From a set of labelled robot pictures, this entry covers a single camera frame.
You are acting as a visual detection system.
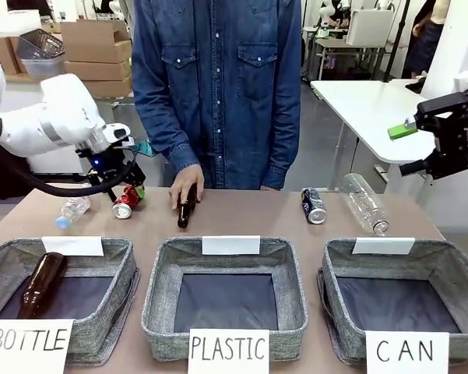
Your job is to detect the large clear plastic bottle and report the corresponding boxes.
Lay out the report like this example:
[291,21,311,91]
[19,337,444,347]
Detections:
[341,172,391,237]

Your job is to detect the small cardboard box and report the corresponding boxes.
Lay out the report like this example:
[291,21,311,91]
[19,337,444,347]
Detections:
[0,35,29,76]

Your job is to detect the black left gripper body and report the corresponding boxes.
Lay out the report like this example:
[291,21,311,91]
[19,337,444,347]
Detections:
[77,146,147,195]

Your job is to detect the dark blue can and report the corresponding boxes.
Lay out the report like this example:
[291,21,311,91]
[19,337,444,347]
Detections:
[300,187,329,225]

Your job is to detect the teal flat object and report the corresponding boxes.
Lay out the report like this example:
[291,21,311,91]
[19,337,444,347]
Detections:
[133,139,157,158]

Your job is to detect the crushed red can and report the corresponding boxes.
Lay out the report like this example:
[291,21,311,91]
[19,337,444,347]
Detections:
[112,184,146,220]

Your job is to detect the person's left forearm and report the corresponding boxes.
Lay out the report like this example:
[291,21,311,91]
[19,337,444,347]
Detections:
[261,93,302,192]

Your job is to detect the white table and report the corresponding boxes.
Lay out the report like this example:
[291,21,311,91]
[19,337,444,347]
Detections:
[309,76,468,192]

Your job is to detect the grey fabric basket can label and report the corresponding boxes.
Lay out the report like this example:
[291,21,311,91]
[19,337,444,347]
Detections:
[316,238,468,366]

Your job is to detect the clear plastic crate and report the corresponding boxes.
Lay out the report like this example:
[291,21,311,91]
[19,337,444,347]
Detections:
[14,28,67,78]

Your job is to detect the brown glass bottle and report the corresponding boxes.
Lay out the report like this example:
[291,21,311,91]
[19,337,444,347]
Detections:
[16,252,69,320]
[176,184,203,230]

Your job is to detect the paper sign CAN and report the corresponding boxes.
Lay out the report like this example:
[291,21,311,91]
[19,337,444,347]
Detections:
[364,330,451,374]

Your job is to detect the paper sign BOTTLE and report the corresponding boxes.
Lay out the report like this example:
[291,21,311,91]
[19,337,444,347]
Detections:
[0,318,76,374]

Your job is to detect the black corrugated cable hose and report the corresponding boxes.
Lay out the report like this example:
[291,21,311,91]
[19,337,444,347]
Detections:
[19,162,114,199]

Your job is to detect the grey fabric basket plastic label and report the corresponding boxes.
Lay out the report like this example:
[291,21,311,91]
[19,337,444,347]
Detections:
[140,235,310,364]

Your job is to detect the small plastic bottle blue cap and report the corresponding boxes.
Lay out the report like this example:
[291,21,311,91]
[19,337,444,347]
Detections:
[55,195,93,229]

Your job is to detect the blank white card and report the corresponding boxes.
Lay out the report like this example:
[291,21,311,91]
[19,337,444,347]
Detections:
[350,236,417,256]
[41,235,105,257]
[201,235,262,256]

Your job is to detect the person's right hand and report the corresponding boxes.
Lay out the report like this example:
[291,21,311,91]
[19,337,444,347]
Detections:
[167,163,206,211]

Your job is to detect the background person dark clothes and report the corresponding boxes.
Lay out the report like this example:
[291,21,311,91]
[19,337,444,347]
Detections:
[402,0,452,79]

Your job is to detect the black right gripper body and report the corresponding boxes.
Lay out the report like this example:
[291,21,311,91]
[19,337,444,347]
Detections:
[413,83,468,181]

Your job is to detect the large open cardboard box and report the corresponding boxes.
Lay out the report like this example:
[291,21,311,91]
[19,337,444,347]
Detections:
[59,18,133,64]

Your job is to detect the grey fabric basket bottle label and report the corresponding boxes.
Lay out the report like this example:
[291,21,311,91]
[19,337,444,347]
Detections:
[0,236,138,366]

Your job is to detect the white square box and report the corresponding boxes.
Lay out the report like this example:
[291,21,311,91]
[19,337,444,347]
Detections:
[346,8,399,48]

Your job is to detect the grey background table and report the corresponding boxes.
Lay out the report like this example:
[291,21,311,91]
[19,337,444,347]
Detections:
[312,36,391,82]

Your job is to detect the paper sign PLASTIC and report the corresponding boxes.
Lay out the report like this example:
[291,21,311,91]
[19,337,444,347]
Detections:
[187,327,271,374]

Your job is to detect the person in denim shirt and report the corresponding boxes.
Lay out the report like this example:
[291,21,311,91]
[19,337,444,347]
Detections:
[131,0,303,192]

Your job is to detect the flat cardboard box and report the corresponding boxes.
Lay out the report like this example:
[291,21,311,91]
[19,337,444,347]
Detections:
[65,59,133,83]
[77,77,134,99]

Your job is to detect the person's right forearm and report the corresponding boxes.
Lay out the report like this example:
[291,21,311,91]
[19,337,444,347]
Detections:
[132,87,202,173]

